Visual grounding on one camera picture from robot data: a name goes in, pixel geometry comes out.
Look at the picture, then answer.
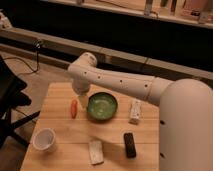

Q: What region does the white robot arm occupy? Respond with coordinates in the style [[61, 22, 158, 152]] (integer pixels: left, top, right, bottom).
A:
[[68, 52, 213, 171]]

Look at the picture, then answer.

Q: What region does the green bowl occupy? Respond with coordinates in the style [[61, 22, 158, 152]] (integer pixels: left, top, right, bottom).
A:
[[87, 92, 118, 121]]

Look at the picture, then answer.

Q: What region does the white folded cloth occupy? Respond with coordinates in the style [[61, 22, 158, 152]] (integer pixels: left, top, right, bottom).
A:
[[89, 140, 104, 165]]

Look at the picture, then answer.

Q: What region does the white tube bottle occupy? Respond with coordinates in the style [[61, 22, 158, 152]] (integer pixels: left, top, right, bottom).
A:
[[129, 99, 141, 124]]

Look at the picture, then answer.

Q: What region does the white paper cup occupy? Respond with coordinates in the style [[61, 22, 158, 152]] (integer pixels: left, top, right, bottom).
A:
[[32, 128, 56, 153]]

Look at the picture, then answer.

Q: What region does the black remote control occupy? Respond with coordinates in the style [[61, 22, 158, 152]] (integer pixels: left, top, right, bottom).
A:
[[124, 133, 136, 158]]

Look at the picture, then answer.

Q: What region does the black office chair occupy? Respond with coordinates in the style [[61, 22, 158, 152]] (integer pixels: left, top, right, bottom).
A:
[[0, 55, 40, 148]]

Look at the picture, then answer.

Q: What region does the black cable on floor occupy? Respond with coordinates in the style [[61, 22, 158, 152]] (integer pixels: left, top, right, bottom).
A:
[[3, 39, 44, 76]]

